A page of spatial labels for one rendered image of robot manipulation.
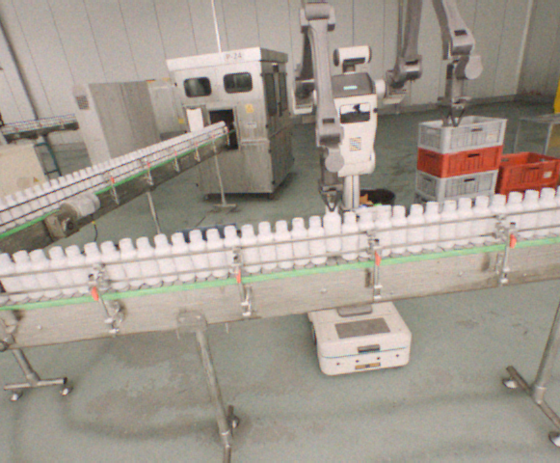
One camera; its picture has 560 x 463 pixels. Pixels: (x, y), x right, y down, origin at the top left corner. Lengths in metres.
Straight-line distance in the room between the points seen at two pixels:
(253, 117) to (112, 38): 9.75
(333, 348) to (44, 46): 14.00
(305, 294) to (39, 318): 0.92
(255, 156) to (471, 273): 3.81
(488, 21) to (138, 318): 15.22
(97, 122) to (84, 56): 7.47
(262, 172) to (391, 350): 3.38
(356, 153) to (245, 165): 3.31
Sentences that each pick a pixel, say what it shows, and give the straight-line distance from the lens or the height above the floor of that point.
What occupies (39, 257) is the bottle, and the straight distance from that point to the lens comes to 1.33.
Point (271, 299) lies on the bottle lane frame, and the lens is 1.18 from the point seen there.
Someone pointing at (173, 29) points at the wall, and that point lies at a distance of 13.38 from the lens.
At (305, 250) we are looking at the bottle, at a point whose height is 1.06.
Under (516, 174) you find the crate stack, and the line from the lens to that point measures 3.85.
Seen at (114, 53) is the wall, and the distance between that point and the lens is 13.88.
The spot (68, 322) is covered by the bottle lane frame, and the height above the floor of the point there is 0.91.
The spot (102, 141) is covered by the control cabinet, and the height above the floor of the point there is 0.92.
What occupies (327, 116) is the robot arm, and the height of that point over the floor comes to 1.49.
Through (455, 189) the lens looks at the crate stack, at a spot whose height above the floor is 0.54.
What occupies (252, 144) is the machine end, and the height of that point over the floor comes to 0.83.
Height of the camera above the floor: 1.60
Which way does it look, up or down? 24 degrees down
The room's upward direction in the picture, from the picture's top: 6 degrees counter-clockwise
